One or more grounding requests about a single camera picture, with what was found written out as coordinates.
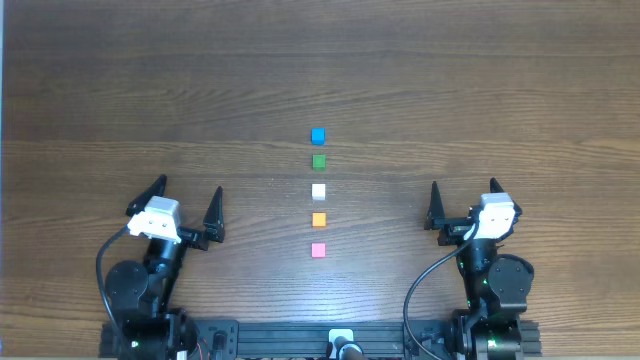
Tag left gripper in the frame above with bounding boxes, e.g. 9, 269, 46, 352
125, 174, 226, 252

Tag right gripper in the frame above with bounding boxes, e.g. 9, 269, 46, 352
424, 177, 524, 247

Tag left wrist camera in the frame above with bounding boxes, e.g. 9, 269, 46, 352
126, 195, 182, 245

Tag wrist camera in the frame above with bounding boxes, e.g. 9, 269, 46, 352
469, 192, 517, 240
126, 195, 182, 245

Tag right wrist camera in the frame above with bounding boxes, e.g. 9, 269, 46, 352
469, 192, 517, 240

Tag mounting rail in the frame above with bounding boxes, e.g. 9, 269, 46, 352
99, 318, 544, 360

